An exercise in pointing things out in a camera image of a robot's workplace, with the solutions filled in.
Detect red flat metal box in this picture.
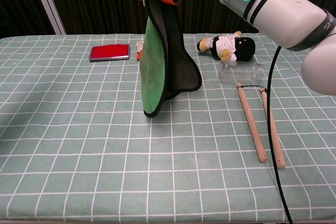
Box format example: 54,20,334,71
88,44,131,62

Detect wooden stick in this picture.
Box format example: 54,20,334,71
259,87,287,170
236,82,268,163

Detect black cord joining sticks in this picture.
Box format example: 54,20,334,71
237,84,269,95

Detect black and white plush toy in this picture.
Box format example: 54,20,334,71
196,30,257,62

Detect clear plastic bottle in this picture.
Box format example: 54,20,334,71
217,61,265,82

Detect green checked tablecloth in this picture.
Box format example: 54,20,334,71
0,33,336,222

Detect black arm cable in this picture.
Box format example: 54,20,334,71
266,45,293,224

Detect green cloth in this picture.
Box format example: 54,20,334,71
138,0,203,119

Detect white and orange snack packet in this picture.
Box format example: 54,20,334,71
135,40,145,61

